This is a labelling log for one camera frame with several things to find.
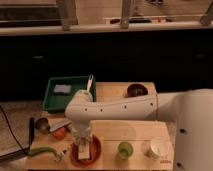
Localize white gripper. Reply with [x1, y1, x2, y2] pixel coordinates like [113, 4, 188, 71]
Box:
[71, 121, 91, 144]

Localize white eraser block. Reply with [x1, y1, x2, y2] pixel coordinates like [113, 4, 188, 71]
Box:
[78, 145, 90, 160]

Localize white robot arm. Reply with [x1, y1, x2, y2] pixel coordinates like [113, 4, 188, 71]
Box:
[65, 89, 213, 171]

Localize dark brown bowl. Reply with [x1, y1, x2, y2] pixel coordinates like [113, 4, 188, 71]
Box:
[127, 83, 148, 97]

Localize orange fruit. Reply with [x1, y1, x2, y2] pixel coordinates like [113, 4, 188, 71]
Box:
[52, 127, 66, 140]

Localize metal measuring scoop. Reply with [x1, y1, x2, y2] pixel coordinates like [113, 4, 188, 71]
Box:
[29, 117, 50, 144]

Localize green tray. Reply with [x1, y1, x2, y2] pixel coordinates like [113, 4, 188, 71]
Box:
[43, 75, 89, 113]

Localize grey sponge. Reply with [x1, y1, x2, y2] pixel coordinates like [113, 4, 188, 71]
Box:
[53, 85, 72, 94]

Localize wooden board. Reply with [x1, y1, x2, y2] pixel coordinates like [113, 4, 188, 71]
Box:
[24, 81, 178, 171]

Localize green cup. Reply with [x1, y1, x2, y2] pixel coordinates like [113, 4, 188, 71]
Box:
[117, 141, 134, 160]

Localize white cup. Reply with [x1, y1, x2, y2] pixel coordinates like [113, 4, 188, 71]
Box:
[147, 138, 169, 159]

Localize green handled peeler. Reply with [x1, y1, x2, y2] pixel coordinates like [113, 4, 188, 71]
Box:
[28, 147, 64, 161]

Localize white handled brush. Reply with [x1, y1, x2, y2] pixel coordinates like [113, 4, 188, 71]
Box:
[86, 74, 94, 92]

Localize black cable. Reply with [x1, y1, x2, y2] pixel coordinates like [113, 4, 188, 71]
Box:
[0, 108, 30, 164]

